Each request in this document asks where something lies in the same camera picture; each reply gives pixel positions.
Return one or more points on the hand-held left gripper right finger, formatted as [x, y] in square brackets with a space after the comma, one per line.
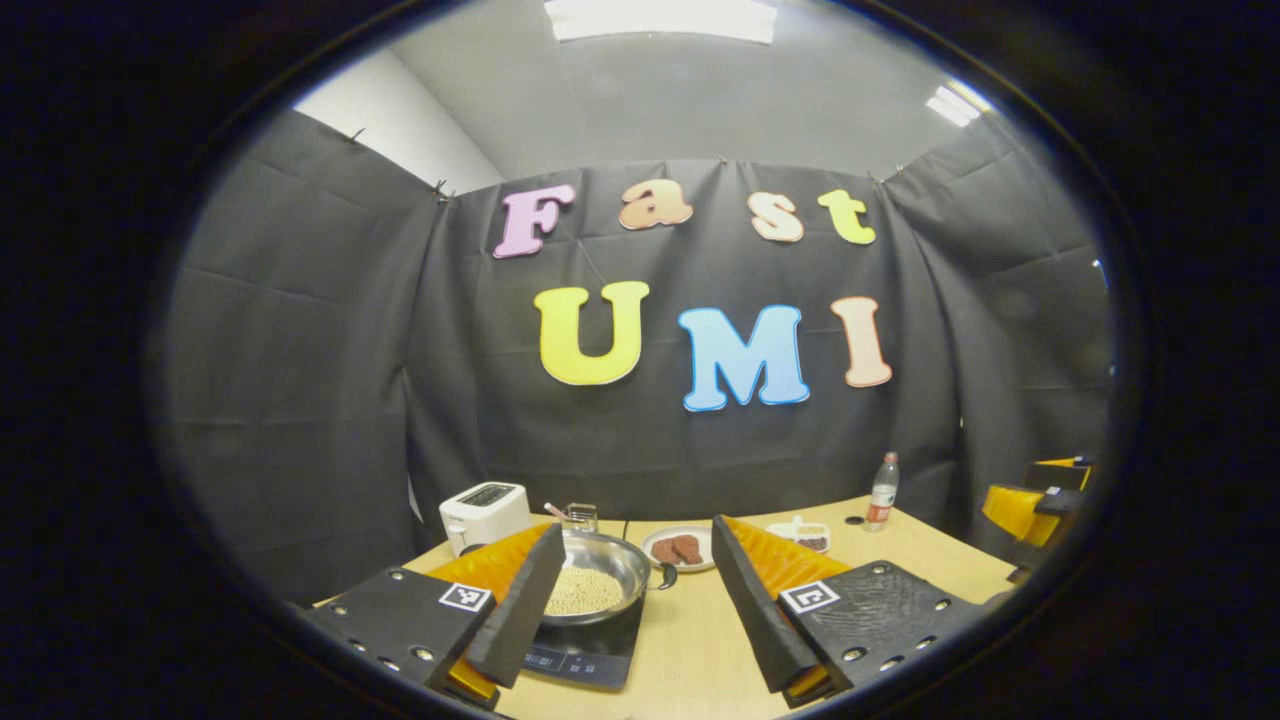
[750, 620]

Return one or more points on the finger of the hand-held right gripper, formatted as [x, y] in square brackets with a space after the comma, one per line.
[1015, 512]
[1060, 474]

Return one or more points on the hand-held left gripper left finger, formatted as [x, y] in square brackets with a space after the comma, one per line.
[525, 620]

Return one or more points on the black induction cooktop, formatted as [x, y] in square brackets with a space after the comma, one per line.
[590, 655]

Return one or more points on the stainless steel pot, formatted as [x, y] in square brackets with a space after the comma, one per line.
[620, 560]

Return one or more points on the large soybean pile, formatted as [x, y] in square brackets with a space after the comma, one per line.
[590, 590]

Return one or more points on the red meat slice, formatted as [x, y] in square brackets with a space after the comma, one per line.
[664, 552]
[689, 549]

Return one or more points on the white divided tray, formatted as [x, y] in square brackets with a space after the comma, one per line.
[790, 527]

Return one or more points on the white toaster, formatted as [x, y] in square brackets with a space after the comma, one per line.
[480, 520]

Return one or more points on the pink straw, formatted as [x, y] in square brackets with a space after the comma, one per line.
[554, 510]

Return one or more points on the white round plate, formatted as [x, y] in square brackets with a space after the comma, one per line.
[648, 547]

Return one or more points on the clear plastic water bottle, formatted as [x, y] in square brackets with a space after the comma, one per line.
[882, 500]

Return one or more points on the black backdrop cloth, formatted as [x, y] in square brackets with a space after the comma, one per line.
[400, 400]

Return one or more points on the small ceiling light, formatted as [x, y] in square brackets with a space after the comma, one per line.
[955, 104]

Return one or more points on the long ceiling light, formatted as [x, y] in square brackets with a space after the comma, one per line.
[660, 20]

